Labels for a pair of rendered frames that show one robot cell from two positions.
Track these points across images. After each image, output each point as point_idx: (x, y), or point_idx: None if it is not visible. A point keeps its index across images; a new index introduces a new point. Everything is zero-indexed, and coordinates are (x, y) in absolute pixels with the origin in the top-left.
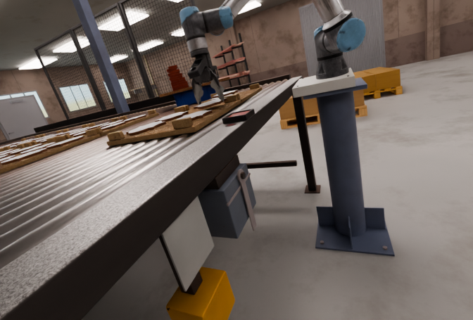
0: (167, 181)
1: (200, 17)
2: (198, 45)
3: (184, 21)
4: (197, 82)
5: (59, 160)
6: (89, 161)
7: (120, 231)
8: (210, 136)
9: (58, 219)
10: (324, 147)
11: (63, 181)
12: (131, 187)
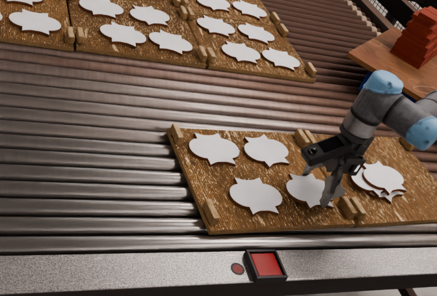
0: (93, 287)
1: (386, 107)
2: (352, 129)
3: (365, 88)
4: None
5: (124, 99)
6: (126, 149)
7: (38, 295)
8: (196, 265)
9: (33, 243)
10: None
11: (81, 174)
12: (80, 261)
